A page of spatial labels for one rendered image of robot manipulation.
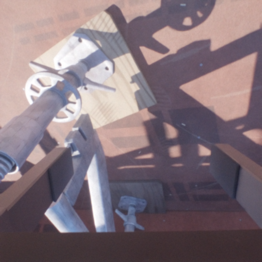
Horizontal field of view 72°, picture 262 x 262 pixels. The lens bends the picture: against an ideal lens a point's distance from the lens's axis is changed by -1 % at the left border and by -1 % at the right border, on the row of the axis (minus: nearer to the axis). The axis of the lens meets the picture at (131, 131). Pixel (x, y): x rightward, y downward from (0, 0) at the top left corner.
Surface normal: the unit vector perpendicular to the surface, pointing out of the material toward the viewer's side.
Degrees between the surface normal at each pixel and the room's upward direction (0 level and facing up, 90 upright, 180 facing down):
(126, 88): 0
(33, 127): 90
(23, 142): 90
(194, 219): 90
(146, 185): 0
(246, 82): 0
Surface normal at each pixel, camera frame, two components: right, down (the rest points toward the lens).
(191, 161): -0.11, 0.63
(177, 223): -0.19, -0.77
